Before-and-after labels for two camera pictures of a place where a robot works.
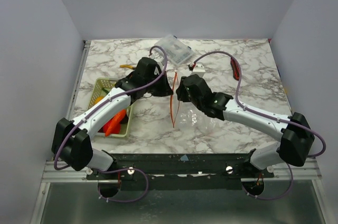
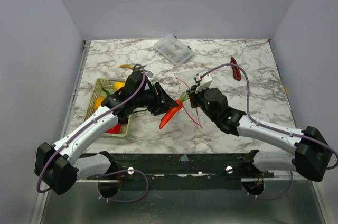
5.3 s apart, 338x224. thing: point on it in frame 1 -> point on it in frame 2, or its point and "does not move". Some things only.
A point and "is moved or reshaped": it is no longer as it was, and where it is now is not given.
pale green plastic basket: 122,129 does not move
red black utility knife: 235,68 does not move
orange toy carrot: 117,118 is moved or reshaped
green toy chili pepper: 105,90 does not move
